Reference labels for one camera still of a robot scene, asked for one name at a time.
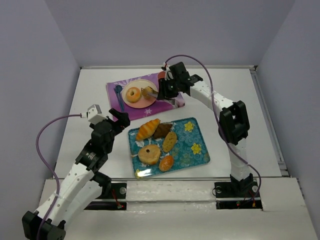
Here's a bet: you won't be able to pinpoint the small round muffin bread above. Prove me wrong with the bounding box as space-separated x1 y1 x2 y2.
140 86 157 100

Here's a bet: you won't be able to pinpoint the metal tongs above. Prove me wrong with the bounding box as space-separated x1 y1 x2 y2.
140 85 176 105

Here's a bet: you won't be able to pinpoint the orange glazed donut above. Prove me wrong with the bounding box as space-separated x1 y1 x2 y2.
125 87 142 103

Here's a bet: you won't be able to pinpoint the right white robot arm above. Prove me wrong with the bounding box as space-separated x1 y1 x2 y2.
157 62 261 201

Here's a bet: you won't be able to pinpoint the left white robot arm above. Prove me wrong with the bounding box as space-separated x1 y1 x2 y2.
22 104 131 240

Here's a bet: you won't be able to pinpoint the dark chocolate bread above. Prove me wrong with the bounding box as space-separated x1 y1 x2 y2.
153 123 173 139

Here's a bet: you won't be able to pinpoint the oval seeded bread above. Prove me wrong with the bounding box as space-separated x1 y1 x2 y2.
162 131 178 153

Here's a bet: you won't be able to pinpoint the striped orange croissant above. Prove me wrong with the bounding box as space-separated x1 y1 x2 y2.
135 118 161 141

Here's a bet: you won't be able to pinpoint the cream and pink plate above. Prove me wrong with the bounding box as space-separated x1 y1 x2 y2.
121 78 158 109

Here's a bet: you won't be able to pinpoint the blue plastic spoon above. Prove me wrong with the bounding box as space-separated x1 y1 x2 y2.
114 85 125 112

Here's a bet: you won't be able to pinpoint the purple floral placemat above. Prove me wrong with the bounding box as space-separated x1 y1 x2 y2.
106 71 185 121

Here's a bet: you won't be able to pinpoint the pale sugared donut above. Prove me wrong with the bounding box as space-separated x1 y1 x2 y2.
138 144 161 165

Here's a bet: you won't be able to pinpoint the small orange bun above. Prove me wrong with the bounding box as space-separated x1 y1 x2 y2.
158 155 174 172

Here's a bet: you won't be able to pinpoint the blue floral tray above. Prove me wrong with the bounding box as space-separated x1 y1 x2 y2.
128 117 211 179

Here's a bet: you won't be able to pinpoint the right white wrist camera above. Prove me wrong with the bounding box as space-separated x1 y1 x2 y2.
161 62 174 80

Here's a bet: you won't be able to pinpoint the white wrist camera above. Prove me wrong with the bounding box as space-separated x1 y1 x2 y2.
86 104 106 125
161 62 174 80

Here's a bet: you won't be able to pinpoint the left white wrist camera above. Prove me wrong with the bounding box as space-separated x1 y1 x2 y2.
86 104 106 125

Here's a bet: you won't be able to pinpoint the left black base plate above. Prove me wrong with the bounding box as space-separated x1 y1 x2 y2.
85 182 127 211

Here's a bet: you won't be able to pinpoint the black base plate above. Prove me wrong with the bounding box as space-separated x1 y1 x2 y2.
211 181 263 210
85 182 127 211

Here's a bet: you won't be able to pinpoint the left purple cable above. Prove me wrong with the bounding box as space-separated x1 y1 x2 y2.
35 113 88 238

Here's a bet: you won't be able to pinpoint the purple cable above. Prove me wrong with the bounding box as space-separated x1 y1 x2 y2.
161 54 262 202
35 113 88 238

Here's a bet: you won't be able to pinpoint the aluminium frame rail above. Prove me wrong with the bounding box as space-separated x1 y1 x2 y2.
80 65 256 71

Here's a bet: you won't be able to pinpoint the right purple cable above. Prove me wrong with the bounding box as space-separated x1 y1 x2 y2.
161 54 262 202

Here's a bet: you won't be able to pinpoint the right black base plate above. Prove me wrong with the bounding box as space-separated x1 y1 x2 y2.
211 181 263 210

